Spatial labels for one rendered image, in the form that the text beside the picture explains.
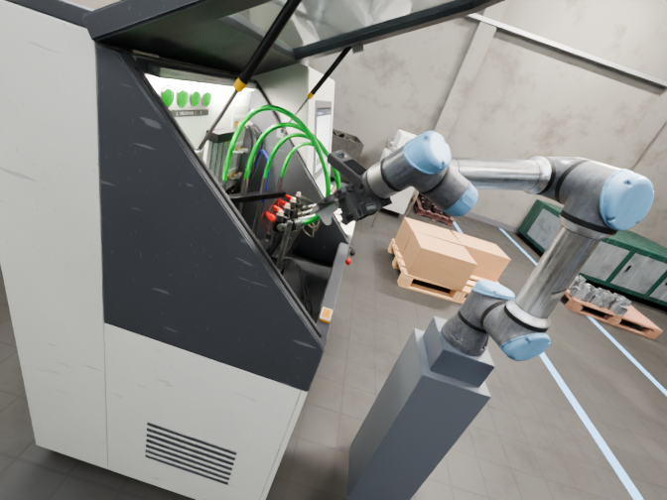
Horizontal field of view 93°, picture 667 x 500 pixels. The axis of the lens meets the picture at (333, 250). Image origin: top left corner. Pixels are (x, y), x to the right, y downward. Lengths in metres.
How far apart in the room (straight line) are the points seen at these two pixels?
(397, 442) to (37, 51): 1.47
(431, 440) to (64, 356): 1.23
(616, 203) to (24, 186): 1.27
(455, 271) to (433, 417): 2.20
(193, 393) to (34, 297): 0.49
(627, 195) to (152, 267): 1.05
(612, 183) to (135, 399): 1.36
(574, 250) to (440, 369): 0.54
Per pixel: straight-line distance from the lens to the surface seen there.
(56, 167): 0.91
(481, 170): 0.83
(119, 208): 0.84
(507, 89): 7.28
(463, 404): 1.26
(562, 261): 0.94
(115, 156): 0.80
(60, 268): 1.04
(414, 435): 1.37
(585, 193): 0.90
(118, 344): 1.09
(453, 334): 1.15
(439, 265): 3.25
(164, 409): 1.20
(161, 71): 0.82
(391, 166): 0.62
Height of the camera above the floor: 1.51
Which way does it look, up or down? 26 degrees down
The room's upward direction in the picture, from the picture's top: 19 degrees clockwise
